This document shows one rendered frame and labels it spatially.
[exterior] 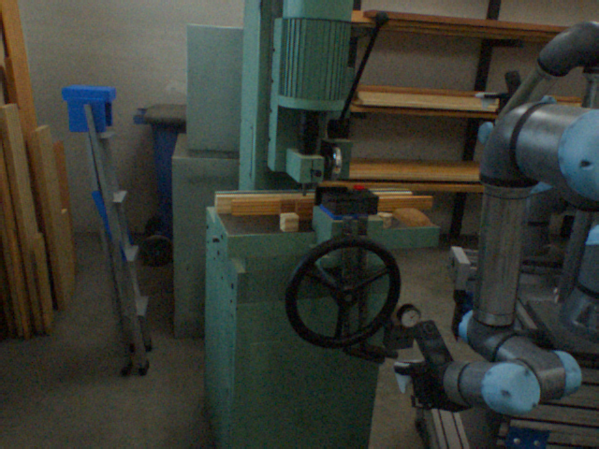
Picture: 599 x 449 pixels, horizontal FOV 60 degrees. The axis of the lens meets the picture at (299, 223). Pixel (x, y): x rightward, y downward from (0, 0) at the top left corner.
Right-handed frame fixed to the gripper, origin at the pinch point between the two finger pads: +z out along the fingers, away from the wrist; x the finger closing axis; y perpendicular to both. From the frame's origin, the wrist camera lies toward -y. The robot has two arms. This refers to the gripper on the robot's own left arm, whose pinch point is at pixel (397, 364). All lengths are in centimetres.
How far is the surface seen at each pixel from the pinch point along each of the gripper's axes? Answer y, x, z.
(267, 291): -20.0, -17.4, 29.2
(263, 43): -90, -9, 28
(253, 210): -43, -17, 34
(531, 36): -160, 210, 124
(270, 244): -31.3, -16.9, 22.7
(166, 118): -128, -13, 182
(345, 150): -61, 18, 39
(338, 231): -31.3, -3.8, 10.3
